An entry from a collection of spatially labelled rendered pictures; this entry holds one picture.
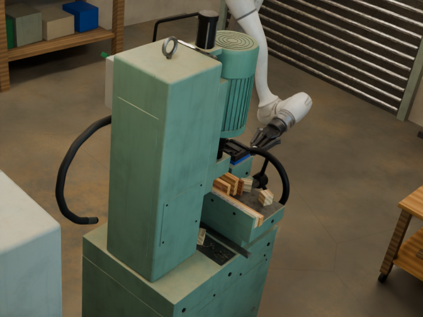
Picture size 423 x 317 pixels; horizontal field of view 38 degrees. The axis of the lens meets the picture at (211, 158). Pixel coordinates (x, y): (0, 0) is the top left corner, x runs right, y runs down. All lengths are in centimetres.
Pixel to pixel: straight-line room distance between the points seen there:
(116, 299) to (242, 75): 89
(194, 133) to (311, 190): 229
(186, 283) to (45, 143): 233
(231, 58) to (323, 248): 190
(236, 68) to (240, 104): 14
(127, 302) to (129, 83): 81
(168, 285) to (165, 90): 70
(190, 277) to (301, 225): 172
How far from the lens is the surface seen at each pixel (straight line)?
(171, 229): 191
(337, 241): 362
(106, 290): 221
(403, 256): 339
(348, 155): 446
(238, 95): 193
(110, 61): 178
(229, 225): 216
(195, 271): 206
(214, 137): 194
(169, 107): 161
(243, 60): 187
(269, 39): 578
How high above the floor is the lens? 222
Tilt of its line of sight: 33 degrees down
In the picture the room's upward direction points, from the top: 8 degrees clockwise
